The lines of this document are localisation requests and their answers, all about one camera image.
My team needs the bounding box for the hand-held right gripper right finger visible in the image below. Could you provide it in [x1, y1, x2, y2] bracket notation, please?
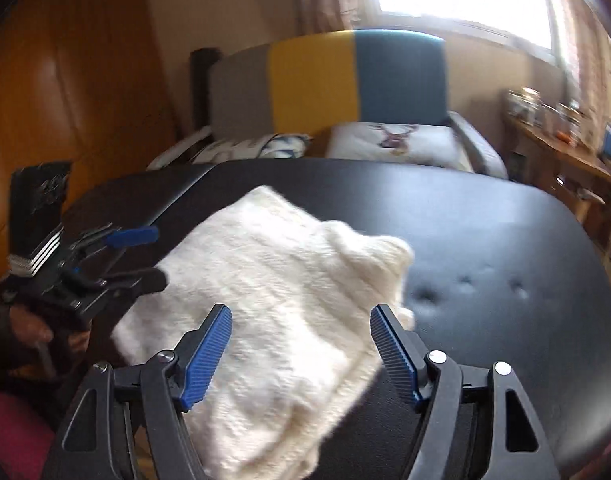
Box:
[370, 303, 562, 480]

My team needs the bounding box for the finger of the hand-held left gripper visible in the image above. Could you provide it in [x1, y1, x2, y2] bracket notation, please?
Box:
[76, 266, 169, 312]
[68, 226, 160, 262]

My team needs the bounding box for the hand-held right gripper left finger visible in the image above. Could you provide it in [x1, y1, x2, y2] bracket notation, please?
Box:
[60, 303, 234, 480]

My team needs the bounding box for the cream knitted sweater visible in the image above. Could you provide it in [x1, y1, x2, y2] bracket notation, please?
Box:
[110, 185, 417, 480]

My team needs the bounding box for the person's left hand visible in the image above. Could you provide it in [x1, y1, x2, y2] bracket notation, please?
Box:
[8, 304, 54, 348]

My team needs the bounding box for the wooden wardrobe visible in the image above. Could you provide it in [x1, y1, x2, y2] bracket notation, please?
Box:
[0, 0, 187, 273]

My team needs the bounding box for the geometric print pillow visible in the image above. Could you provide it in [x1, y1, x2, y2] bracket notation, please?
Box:
[192, 132, 312, 165]

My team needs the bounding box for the person's red garment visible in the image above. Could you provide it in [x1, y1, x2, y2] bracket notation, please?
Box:
[0, 391, 57, 480]

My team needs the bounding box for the deer print pillow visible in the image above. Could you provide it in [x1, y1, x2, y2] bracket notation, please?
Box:
[325, 121, 473, 172]

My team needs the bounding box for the wooden desk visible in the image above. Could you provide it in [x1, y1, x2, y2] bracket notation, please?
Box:
[501, 110, 611, 263]

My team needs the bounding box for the grey yellow blue sofa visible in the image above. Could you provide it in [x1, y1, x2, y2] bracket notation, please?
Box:
[146, 29, 509, 181]

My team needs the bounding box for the window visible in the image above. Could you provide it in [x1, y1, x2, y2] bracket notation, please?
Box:
[364, 0, 562, 57]

